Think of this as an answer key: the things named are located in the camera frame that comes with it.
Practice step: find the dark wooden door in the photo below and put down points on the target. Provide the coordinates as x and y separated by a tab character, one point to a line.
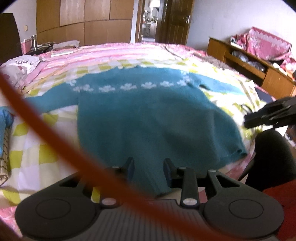
174	21

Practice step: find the red cloth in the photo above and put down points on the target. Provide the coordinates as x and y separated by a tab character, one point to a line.
285	194

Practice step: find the blue cloth at edge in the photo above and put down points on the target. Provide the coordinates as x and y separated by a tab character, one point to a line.
6	120

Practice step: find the dark wooden headboard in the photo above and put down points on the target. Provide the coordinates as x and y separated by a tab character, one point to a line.
10	46

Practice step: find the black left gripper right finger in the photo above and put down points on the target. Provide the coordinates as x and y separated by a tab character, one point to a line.
185	179

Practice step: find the wooden sideboard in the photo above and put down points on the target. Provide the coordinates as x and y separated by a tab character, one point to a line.
261	72

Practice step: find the white pink dotted pillow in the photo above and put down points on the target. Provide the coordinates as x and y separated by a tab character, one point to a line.
17	70

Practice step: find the silver thermos flask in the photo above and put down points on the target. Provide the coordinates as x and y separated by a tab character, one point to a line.
34	44

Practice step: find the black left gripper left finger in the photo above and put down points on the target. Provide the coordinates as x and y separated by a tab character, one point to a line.
125	175

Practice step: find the yellow white checkered blanket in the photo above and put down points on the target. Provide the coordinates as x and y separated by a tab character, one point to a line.
44	147

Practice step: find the pink floral cloth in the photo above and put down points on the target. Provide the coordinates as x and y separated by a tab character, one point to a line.
268	47

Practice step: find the grey folded cloth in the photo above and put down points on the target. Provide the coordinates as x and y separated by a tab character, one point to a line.
66	45

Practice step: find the wooden wardrobe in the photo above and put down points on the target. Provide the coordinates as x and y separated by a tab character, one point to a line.
90	22

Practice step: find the teal knitted sweater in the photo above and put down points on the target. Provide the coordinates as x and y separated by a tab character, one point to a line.
149	114

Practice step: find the pink striped bed sheet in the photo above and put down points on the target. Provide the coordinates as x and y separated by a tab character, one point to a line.
105	53

